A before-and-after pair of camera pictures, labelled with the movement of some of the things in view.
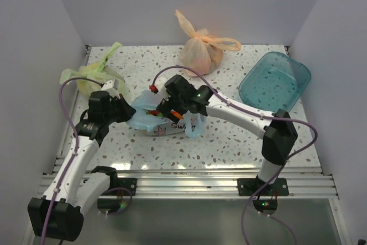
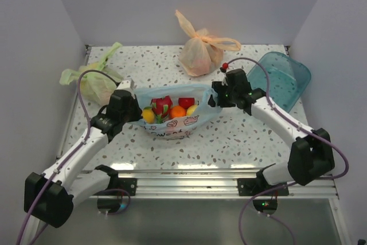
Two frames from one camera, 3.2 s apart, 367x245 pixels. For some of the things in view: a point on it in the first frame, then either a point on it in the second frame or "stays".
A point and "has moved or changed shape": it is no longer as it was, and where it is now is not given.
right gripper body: x=177 y=104 → x=226 y=96
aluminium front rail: x=303 y=182 stays
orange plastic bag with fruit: x=202 y=51 stays
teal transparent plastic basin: x=274 y=81 stays
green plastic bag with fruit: x=97 y=70 stays
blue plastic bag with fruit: x=146 y=118 has moved or changed shape
